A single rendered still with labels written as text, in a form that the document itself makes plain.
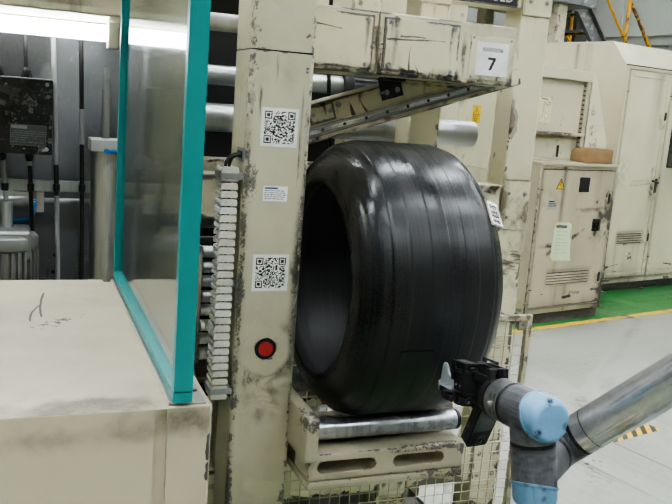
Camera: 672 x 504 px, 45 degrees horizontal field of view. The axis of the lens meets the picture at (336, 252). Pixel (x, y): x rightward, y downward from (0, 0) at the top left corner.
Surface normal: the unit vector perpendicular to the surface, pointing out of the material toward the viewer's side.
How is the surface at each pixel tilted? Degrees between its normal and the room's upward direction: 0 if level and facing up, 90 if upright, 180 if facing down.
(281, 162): 90
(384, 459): 90
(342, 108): 90
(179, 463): 90
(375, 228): 66
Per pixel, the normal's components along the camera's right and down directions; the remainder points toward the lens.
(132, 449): 0.36, 0.19
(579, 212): 0.56, 0.19
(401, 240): 0.09, -0.24
